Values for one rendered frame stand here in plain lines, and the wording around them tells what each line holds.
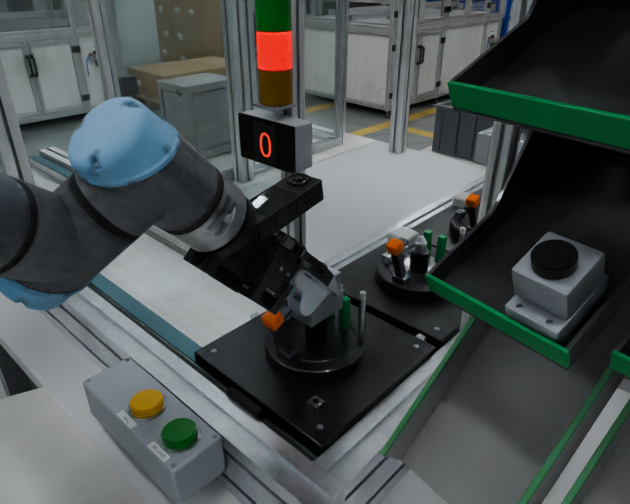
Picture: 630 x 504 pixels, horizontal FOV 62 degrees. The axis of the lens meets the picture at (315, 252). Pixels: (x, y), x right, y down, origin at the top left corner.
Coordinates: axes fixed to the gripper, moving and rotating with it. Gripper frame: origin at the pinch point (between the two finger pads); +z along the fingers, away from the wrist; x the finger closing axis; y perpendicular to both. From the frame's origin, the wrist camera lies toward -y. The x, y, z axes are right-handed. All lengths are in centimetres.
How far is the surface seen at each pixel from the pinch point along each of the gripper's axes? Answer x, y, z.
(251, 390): -0.4, 16.6, 0.3
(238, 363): -5.6, 15.0, 1.7
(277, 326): 1.0, 8.1, -3.8
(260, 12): -18.8, -26.6, -16.7
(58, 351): -41, 31, 2
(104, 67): -75, -21, -3
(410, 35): -59, -91, 60
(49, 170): -110, 3, 16
